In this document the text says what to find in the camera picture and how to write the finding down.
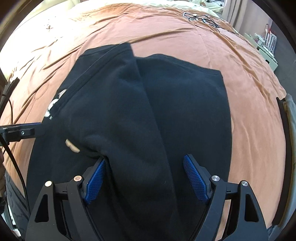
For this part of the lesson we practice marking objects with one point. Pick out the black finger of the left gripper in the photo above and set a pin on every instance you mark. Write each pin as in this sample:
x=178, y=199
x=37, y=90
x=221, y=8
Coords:
x=17, y=132

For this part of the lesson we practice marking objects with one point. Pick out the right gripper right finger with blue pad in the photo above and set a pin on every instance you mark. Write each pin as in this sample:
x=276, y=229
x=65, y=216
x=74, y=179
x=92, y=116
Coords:
x=230, y=208

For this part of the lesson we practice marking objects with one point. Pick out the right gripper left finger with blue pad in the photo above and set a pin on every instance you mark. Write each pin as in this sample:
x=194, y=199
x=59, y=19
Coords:
x=61, y=211

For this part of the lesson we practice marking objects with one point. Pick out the black garment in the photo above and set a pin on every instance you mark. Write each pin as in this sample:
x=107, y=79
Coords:
x=143, y=114

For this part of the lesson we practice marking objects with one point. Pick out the grey and black clothes pile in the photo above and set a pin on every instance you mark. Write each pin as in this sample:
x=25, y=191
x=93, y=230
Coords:
x=286, y=206

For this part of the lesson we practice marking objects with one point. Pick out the grey patterned trousers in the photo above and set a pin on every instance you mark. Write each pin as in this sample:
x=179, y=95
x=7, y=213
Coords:
x=16, y=202

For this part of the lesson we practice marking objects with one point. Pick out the orange bed blanket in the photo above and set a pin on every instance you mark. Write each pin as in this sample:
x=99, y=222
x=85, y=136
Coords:
x=39, y=61

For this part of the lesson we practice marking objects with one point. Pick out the white storage cabinet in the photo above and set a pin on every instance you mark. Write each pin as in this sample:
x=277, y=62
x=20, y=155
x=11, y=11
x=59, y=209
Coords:
x=265, y=44

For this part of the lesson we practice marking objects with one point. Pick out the peach curtain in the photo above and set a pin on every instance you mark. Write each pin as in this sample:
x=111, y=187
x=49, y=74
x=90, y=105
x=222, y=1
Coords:
x=234, y=11

